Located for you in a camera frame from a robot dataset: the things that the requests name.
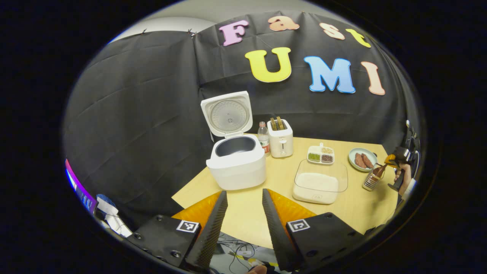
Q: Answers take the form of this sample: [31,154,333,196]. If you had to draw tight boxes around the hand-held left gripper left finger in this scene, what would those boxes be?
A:
[126,190,229,271]

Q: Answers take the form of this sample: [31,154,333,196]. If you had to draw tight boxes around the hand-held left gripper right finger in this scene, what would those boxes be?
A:
[262,188,364,271]

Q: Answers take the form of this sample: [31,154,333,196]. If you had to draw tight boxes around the brown wooden spoon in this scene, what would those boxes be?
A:
[371,163,388,179]

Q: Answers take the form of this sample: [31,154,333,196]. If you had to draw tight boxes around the metal wire chopstick holder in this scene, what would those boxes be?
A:
[362,167,385,191]

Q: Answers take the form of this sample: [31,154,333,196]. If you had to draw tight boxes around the clear box of white rice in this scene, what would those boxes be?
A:
[292,159,349,204]

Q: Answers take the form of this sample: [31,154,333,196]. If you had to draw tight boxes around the white rice cooker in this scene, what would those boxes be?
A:
[201,91,267,191]

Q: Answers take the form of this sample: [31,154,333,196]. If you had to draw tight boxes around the pale green plate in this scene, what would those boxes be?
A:
[348,148,378,172]

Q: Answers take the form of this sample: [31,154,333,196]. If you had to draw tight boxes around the white divided dish of beans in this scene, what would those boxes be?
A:
[307,143,335,165]

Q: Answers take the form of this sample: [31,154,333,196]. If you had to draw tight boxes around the white toaster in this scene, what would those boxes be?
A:
[267,119,294,158]

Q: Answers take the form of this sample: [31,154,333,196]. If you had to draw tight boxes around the clear water bottle red label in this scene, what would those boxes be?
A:
[258,121,271,156]

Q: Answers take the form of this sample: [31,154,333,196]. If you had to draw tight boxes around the white paper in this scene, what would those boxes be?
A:
[97,198,132,237]

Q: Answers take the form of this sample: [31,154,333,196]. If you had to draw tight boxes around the black backdrop cloth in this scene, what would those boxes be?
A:
[63,11,423,229]

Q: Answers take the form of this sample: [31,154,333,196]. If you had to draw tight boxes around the computer monitor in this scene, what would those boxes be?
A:
[65,159,97,214]

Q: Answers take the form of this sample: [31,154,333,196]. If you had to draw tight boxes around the black floor cables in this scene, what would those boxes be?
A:
[216,232,267,272]

